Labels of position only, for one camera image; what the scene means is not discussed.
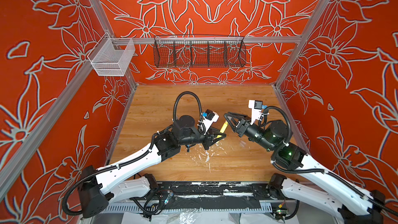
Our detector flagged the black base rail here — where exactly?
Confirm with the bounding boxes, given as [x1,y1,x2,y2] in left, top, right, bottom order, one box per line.
[124,180,296,214]

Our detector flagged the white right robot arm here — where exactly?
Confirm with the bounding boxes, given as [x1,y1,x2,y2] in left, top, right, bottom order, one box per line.
[224,110,385,224]

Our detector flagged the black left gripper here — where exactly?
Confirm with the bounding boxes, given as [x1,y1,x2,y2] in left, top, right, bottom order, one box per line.
[179,125,226,149]

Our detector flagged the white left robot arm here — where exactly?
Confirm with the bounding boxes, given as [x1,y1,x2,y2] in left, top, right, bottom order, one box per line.
[63,115,228,218]

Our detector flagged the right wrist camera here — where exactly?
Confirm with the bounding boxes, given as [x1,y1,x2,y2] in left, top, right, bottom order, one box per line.
[248,100,264,124]

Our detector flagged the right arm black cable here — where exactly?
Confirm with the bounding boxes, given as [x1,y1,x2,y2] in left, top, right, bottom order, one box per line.
[259,105,398,217]

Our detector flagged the white wire basket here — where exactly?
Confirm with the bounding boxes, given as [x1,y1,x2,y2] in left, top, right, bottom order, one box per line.
[88,33,135,77]

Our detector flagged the yellow marker pen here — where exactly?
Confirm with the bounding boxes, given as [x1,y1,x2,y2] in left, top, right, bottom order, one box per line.
[220,122,228,133]

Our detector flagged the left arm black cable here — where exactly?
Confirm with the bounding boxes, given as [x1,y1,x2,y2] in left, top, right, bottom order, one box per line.
[172,91,203,122]

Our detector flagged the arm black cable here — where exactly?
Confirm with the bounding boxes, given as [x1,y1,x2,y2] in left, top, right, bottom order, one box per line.
[259,105,398,217]
[172,91,203,122]

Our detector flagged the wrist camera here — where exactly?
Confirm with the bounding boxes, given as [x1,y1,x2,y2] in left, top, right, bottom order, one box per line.
[248,100,264,124]
[200,110,219,134]

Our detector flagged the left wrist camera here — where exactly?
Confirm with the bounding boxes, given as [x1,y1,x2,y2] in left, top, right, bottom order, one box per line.
[200,110,219,134]

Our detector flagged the aluminium right floor rail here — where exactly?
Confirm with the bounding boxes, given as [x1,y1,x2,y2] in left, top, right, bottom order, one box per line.
[273,83,324,181]

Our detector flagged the black wire basket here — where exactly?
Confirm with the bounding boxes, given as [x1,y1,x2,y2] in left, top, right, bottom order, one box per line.
[153,34,247,68]

